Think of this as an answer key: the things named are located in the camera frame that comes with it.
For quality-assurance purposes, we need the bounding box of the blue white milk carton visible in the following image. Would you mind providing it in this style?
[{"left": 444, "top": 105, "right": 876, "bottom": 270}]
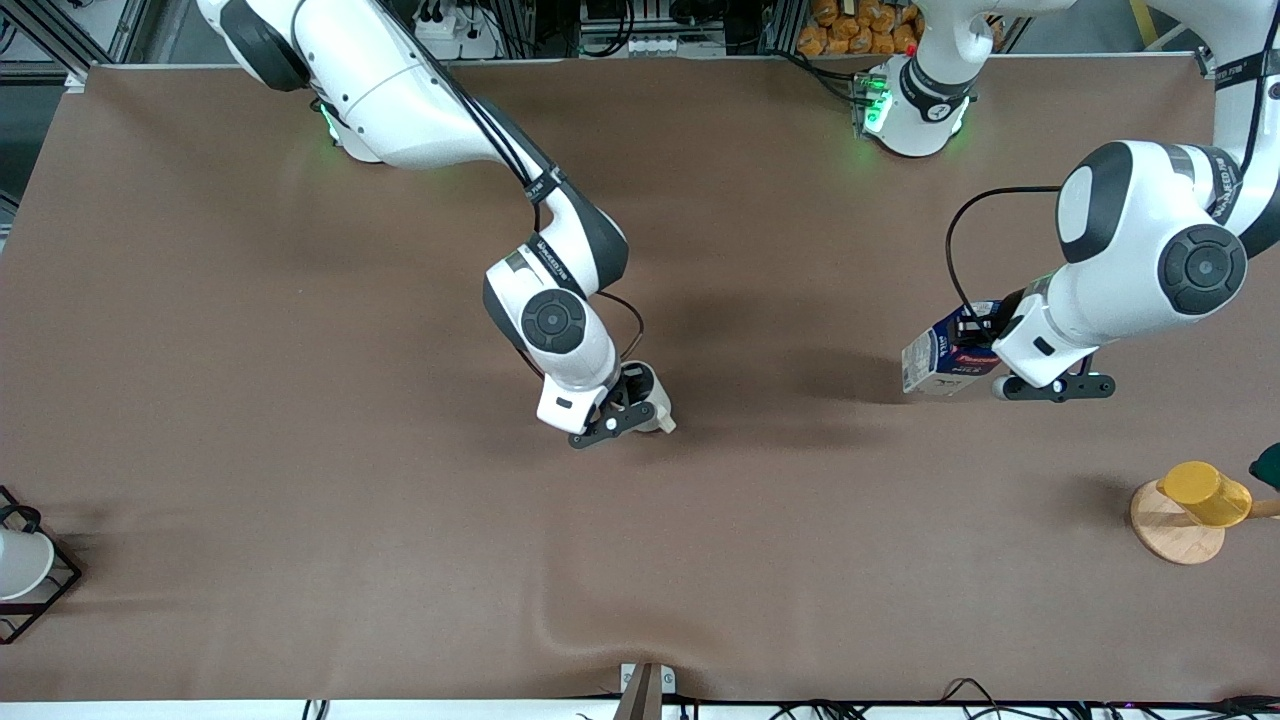
[{"left": 902, "top": 300, "right": 1006, "bottom": 398}]

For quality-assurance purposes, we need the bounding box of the round wooden cup stand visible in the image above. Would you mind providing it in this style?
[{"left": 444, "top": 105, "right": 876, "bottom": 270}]
[{"left": 1130, "top": 478, "right": 1280, "bottom": 566}]

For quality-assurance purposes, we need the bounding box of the white cup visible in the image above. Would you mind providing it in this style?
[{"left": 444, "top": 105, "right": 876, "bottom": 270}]
[{"left": 0, "top": 527, "right": 55, "bottom": 602}]

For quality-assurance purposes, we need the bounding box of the white power strip with plugs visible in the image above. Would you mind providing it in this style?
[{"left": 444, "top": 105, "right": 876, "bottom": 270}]
[{"left": 410, "top": 0, "right": 501, "bottom": 61}]

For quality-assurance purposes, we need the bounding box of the black wire rack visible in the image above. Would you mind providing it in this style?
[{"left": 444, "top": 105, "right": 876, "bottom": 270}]
[{"left": 0, "top": 486, "right": 84, "bottom": 645}]

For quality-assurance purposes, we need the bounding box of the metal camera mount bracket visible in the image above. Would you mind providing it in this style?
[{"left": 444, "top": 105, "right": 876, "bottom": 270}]
[{"left": 613, "top": 662, "right": 677, "bottom": 720}]

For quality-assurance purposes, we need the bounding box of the small white power strip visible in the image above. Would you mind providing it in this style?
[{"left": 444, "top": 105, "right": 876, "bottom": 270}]
[{"left": 620, "top": 35, "right": 726, "bottom": 57}]

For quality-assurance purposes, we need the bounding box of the cream mug grey inside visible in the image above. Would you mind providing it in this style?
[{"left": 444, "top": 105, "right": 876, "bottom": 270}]
[{"left": 620, "top": 362, "right": 677, "bottom": 435}]

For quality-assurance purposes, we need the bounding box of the yellow plastic cup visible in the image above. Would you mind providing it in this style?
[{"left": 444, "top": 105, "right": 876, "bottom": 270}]
[{"left": 1157, "top": 461, "right": 1253, "bottom": 528}]

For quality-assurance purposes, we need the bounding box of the bag of orange bread rolls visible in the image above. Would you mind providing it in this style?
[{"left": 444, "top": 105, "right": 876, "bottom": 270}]
[{"left": 797, "top": 0, "right": 926, "bottom": 58}]

